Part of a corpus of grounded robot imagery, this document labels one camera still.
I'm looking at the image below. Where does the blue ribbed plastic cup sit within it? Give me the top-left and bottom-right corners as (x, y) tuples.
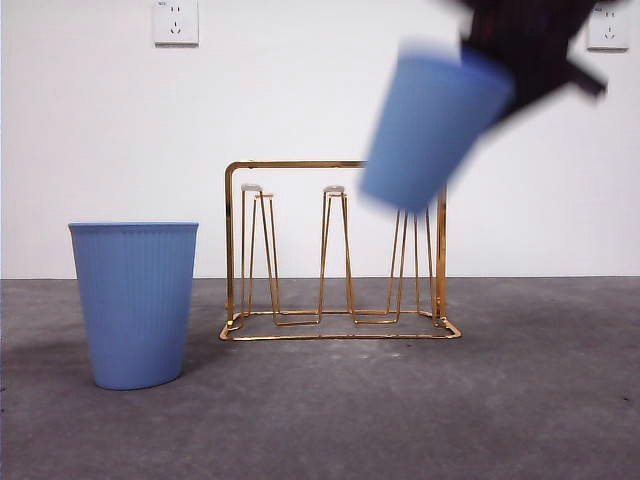
(357, 39), (516, 211)
(68, 222), (200, 392)

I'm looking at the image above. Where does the white wall socket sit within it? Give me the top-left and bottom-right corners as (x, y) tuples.
(586, 4), (630, 52)
(153, 0), (200, 49)

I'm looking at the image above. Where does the gold wire cup rack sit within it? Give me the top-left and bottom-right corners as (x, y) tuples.
(218, 159), (462, 343)

